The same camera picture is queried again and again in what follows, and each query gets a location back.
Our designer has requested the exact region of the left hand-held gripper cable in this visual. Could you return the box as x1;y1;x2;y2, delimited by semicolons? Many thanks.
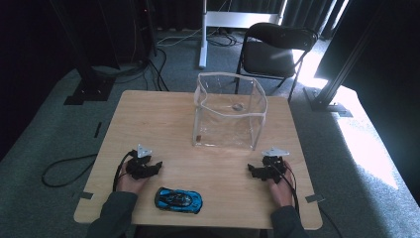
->
112;150;137;193

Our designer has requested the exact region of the dark curtain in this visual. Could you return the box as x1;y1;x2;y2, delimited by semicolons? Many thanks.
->
281;0;350;42

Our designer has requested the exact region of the person's right hand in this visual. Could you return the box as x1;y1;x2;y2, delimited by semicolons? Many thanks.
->
266;161;295;208

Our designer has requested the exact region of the blue toy car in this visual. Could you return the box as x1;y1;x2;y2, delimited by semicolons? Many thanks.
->
154;186;204;215

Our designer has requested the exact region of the black looped floor cable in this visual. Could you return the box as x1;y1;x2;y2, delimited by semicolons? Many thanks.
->
41;153;99;188

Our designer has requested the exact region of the right hand-held gripper cable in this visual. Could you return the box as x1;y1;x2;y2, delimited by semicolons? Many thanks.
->
276;163;301;220

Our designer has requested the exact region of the bundle of black floor cables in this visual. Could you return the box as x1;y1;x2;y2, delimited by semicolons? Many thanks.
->
91;46;170;92

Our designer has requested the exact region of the black folding chair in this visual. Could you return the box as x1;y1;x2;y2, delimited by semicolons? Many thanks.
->
233;22;320;104

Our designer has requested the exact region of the white floor cable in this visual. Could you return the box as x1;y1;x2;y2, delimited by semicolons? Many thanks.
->
156;27;203;48

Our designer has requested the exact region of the hand-held gripper cable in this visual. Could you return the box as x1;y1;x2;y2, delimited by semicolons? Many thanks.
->
112;150;137;193
276;163;301;220

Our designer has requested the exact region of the white metal desk frame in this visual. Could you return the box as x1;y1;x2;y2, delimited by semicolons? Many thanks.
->
198;0;289;70

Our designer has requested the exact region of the person's left hand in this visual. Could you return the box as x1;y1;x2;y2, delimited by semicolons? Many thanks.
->
115;161;151;194

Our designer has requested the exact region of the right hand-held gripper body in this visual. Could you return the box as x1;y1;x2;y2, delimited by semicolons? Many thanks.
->
261;147;291;183

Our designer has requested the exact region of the clear plastic storage box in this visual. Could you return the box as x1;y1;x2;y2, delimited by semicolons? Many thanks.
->
191;71;268;152

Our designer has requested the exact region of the black stand with base plate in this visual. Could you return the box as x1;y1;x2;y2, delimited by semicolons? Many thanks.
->
49;0;117;106

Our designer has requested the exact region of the black aluminium profile stand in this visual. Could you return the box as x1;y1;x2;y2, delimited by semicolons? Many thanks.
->
302;0;394;119

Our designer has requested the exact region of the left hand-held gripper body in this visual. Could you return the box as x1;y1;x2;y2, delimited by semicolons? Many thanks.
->
125;143;157;181

